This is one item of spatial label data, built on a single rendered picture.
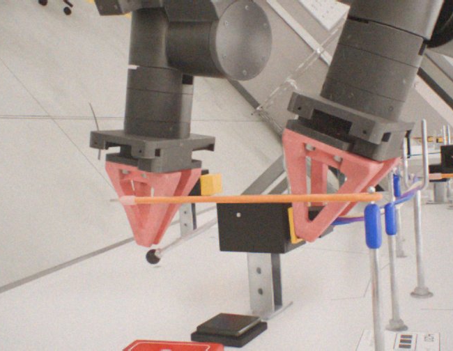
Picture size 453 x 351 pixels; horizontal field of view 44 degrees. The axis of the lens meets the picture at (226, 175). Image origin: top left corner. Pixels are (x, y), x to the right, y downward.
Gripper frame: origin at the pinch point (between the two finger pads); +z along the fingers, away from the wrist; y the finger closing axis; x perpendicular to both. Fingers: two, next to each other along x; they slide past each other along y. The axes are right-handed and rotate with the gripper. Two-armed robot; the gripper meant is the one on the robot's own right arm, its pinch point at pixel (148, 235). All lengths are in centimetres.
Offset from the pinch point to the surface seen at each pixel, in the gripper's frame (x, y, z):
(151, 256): -1.2, -1.0, 1.4
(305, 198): -18.8, -13.0, -8.7
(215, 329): -11.9, -8.3, 2.3
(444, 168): -17, 57, -4
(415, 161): 30, 312, 21
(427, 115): 95, 745, 2
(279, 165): 26, 92, 5
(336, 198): -20.4, -13.1, -9.0
